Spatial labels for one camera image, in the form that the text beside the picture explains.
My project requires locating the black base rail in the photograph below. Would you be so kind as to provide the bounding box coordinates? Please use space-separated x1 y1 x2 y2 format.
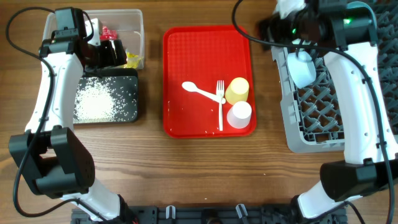
70 203 348 224

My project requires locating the red plastic tray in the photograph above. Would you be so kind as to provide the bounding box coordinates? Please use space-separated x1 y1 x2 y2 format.
163 25 257 139

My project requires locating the red strawberry candy wrapper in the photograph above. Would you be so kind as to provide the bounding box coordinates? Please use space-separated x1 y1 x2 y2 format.
99 26 118 40

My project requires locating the yellow foil wrapper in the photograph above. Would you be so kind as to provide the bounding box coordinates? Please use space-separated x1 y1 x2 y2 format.
123 51 142 69

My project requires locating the grey dishwasher rack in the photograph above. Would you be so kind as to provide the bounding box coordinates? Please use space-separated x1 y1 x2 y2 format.
271 1 397 153

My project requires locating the light blue small bowl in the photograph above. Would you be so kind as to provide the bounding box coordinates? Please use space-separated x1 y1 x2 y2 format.
287 51 317 88

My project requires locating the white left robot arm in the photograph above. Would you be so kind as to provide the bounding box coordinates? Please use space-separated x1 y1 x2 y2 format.
9 7 139 223

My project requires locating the black tray with rice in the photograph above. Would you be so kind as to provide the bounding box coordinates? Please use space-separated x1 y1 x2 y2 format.
73 68 139 124

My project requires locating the white plastic spoon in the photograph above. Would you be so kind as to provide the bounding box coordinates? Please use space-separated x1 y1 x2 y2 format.
182 82 226 104

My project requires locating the white plastic fork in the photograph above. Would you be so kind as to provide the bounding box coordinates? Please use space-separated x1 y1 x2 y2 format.
216 80 224 131

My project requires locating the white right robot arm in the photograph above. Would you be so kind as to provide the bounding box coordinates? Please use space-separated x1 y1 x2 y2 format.
259 1 397 223

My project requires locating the white plastic cup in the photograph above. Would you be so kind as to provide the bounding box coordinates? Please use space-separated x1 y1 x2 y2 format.
227 101 252 129

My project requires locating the yellow plastic cup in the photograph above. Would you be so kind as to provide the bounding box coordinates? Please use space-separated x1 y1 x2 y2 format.
225 77 249 105

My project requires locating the light blue plate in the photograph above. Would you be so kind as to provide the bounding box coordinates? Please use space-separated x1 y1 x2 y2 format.
346 1 376 20

